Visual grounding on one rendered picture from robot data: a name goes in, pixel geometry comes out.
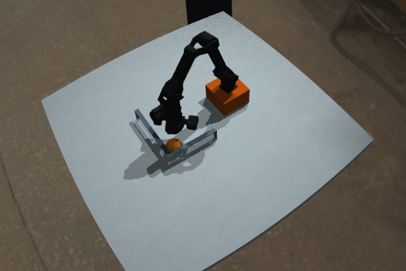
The clear low l-shaped walls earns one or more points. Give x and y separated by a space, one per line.
180 155

